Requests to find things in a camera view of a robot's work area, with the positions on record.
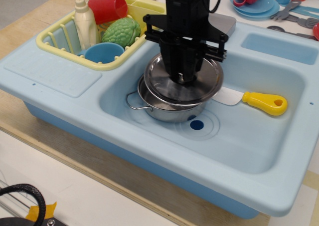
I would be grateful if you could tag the yellow plastic plate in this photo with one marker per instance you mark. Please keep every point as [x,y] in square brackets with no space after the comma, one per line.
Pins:
[143,31]

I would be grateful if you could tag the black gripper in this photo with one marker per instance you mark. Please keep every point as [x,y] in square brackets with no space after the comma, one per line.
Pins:
[186,24]

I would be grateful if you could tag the red plastic cup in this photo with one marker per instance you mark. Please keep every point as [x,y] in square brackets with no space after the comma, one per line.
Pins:
[108,10]

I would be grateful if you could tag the red plate edge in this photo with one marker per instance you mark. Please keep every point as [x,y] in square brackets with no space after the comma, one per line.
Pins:
[316,31]

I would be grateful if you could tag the blue plastic plates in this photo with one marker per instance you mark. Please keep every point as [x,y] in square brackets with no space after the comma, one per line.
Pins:
[259,9]

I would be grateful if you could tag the grey toy spatula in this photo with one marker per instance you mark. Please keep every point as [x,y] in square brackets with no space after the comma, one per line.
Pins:
[307,23]

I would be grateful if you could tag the stainless steel pot lid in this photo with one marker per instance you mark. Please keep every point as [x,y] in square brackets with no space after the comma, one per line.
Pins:
[205,84]

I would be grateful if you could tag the blue toy cutlery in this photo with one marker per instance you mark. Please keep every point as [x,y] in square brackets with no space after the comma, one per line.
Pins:
[303,9]

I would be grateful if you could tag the green toy cabbage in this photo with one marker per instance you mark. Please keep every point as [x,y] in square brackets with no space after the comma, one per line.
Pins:
[122,32]

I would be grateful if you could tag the yellow handled toy knife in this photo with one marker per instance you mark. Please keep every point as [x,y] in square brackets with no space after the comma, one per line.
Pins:
[271,104]

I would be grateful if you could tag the grey toy faucet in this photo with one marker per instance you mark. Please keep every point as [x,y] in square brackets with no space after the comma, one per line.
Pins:
[224,23]

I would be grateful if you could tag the yellow tape piece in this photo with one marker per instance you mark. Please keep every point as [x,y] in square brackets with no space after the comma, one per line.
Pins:
[33,212]

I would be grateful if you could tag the yellow dish drying rack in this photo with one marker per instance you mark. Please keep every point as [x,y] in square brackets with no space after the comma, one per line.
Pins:
[61,38]

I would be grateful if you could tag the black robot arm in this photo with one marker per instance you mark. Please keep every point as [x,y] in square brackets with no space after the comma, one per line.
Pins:
[186,37]

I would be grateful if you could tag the light blue toy sink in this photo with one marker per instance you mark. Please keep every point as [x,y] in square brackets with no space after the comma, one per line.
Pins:
[236,157]

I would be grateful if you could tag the cream plastic bottle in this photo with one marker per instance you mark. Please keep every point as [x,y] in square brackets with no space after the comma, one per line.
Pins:
[85,24]

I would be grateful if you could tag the blue plastic cup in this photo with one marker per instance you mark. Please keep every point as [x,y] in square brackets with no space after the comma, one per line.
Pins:
[104,52]

